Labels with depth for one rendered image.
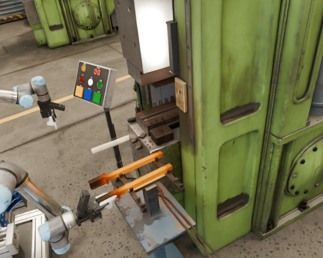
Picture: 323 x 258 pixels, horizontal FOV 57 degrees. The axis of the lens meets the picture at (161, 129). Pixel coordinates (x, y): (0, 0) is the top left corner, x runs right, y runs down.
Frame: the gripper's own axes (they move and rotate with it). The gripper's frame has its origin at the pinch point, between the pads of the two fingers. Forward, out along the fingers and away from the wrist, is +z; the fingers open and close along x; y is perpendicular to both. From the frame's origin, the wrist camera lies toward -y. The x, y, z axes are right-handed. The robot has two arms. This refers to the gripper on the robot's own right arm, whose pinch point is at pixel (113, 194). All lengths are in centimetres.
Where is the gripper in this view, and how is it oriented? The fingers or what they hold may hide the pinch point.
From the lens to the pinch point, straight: 148.1
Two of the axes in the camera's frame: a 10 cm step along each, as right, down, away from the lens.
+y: 0.9, 8.1, 5.8
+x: 5.3, 4.6, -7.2
